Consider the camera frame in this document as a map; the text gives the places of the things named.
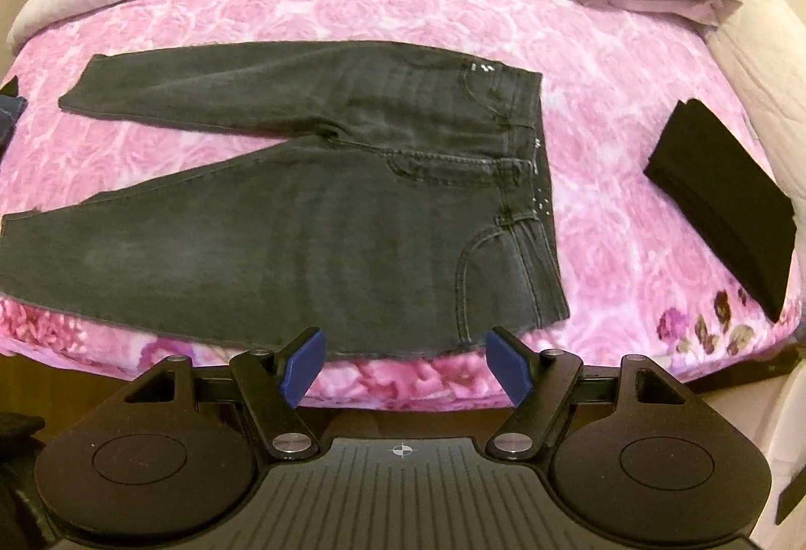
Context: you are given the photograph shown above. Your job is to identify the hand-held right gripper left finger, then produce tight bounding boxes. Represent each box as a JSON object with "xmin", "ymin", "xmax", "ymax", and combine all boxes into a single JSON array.
[{"xmin": 119, "ymin": 326, "xmax": 328, "ymax": 461}]

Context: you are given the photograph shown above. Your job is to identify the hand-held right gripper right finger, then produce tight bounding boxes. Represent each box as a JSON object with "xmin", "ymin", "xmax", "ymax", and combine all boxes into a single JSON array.
[{"xmin": 486, "ymin": 326, "xmax": 690, "ymax": 461}]

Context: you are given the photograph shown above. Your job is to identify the dark grey jeans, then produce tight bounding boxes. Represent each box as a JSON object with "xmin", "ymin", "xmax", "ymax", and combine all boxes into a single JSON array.
[{"xmin": 0, "ymin": 41, "xmax": 571, "ymax": 362}]

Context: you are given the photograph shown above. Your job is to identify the pink floral blanket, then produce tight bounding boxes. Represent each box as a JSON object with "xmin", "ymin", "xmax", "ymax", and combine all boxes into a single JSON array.
[{"xmin": 0, "ymin": 0, "xmax": 803, "ymax": 411}]

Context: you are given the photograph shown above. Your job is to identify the folded black cloth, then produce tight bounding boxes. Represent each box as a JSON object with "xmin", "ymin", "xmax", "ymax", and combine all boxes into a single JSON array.
[{"xmin": 643, "ymin": 98, "xmax": 797, "ymax": 324}]

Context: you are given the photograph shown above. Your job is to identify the white bedside table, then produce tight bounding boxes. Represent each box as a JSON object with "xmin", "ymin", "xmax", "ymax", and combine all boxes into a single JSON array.
[{"xmin": 759, "ymin": 380, "xmax": 806, "ymax": 485}]

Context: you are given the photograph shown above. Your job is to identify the dark blue cloth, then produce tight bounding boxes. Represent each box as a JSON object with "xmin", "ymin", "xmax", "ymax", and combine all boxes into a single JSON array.
[{"xmin": 0, "ymin": 78, "xmax": 29, "ymax": 151}]

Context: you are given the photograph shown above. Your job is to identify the cream quilted pillow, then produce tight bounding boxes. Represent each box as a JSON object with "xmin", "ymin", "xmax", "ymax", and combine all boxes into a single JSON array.
[{"xmin": 704, "ymin": 0, "xmax": 806, "ymax": 211}]

